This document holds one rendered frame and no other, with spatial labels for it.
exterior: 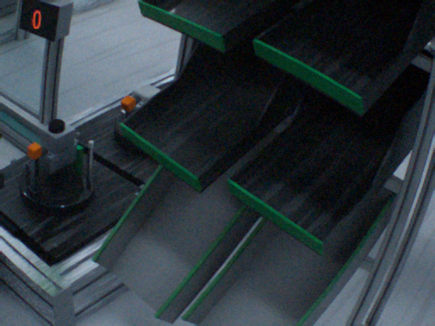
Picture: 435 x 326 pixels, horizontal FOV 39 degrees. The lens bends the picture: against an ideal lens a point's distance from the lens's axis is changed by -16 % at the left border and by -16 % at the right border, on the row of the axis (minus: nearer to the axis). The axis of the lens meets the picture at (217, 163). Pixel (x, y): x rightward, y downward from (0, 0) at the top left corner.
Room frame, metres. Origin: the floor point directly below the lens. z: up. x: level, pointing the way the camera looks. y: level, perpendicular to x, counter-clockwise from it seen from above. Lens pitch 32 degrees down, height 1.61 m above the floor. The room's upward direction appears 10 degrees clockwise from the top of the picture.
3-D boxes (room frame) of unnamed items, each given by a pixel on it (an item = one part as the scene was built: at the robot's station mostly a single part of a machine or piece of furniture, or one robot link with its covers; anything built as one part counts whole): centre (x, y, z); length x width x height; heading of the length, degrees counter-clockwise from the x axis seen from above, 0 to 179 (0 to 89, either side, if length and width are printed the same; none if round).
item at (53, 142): (0.86, 0.25, 1.06); 0.08 x 0.04 x 0.07; 150
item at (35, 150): (0.81, 0.27, 1.04); 0.04 x 0.02 x 0.08; 150
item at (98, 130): (1.07, 0.12, 1.01); 0.24 x 0.24 x 0.13; 60
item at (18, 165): (0.85, 0.25, 0.96); 0.24 x 0.24 x 0.02; 60
